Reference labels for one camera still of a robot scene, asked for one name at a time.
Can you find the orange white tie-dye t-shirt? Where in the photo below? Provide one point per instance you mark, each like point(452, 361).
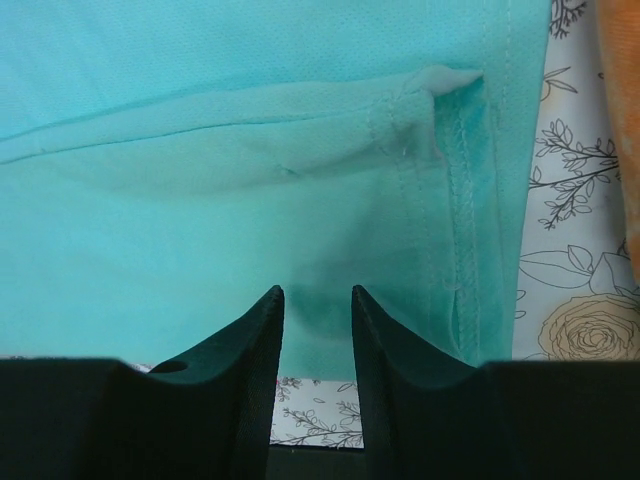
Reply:
point(618, 38)

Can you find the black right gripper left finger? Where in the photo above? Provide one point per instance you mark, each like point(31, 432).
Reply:
point(203, 414)

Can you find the teal t-shirt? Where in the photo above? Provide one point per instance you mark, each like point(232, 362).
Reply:
point(164, 163)

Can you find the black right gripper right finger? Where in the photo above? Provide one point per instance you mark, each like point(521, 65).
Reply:
point(427, 415)

